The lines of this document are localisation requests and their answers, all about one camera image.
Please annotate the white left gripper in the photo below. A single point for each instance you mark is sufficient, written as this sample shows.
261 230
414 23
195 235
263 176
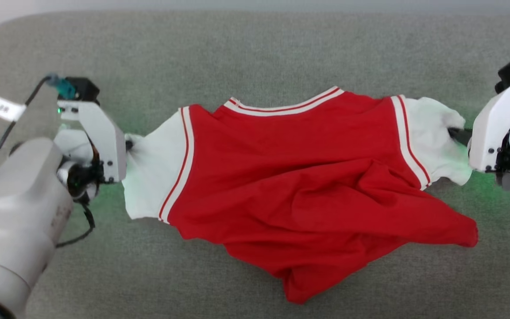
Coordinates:
104 137

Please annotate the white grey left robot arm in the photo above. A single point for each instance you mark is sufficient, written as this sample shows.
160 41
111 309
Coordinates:
11 212

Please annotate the red and white basketball jersey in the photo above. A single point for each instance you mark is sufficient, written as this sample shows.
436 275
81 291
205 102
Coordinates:
290 177

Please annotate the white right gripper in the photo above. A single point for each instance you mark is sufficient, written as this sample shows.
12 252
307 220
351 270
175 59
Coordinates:
492 133

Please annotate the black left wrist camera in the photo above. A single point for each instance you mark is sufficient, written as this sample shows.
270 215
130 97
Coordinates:
84 90

